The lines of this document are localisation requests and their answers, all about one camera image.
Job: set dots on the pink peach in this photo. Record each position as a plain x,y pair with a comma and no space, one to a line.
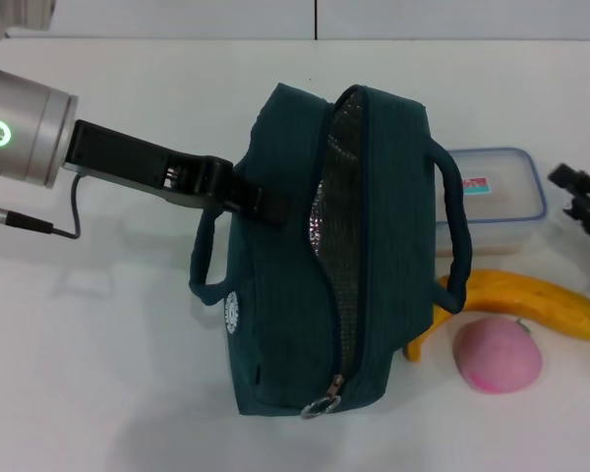
496,359

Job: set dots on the dark teal insulated lunch bag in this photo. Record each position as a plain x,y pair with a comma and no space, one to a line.
275,295

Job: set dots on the yellow banana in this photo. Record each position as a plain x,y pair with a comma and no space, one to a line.
521,295

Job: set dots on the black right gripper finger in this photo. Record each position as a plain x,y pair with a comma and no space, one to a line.
587,211
572,178

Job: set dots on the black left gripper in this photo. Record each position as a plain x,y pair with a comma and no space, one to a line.
118,157

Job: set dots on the clear lunch box blue lid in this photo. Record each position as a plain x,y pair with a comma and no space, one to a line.
501,196

